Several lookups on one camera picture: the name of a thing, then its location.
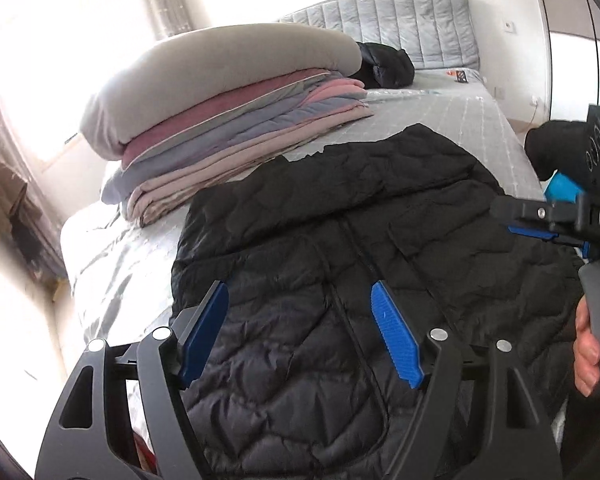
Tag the blue plastic object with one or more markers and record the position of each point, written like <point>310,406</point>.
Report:
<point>562,190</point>

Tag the stack of folded blankets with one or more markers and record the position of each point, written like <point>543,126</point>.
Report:
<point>205,75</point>

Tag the grey padded headboard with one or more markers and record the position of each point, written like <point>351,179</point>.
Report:
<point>410,25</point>

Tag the blue-grey folded blanket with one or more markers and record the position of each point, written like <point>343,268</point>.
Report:
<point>260,127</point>

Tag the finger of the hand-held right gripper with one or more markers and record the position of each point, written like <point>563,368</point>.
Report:
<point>535,232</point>
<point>535,212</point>

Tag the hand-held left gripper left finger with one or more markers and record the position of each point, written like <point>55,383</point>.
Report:
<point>202,340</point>

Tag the black quilted puffer jacket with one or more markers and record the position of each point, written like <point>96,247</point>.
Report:
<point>305,240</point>

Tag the small orange black packet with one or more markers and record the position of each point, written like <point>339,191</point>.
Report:
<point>459,76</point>

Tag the dark cloth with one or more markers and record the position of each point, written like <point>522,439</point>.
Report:
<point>555,147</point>

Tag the white and taupe wardrobe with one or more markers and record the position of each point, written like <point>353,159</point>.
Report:
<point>570,60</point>

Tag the bed with grey sheet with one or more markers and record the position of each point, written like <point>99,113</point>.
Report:
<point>430,110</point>

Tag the white wall socket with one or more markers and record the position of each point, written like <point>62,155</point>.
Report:
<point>508,24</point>

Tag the red cloth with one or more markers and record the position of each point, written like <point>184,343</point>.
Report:
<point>142,455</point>

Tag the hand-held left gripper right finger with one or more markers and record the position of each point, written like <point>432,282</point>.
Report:
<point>392,330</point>

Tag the crumpled black jacket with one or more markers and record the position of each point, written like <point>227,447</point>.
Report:
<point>387,65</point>

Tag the beige folded blanket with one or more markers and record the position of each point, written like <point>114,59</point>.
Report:
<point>220,170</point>

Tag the person's right hand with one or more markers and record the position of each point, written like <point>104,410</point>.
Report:
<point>586,350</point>

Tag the pink folded blanket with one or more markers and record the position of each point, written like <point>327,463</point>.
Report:
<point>220,107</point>

